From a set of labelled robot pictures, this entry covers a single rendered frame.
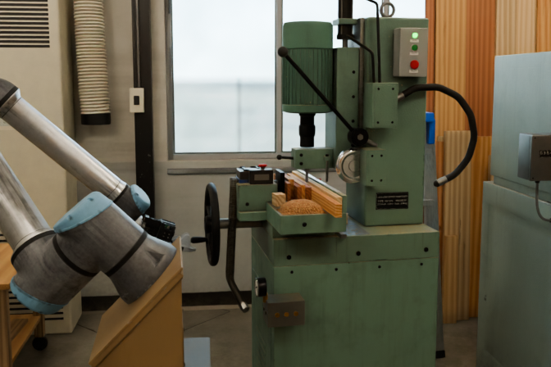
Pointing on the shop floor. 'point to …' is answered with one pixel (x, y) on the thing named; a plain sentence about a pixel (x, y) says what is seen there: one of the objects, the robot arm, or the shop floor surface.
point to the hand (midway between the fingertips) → (192, 250)
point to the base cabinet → (349, 314)
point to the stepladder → (433, 214)
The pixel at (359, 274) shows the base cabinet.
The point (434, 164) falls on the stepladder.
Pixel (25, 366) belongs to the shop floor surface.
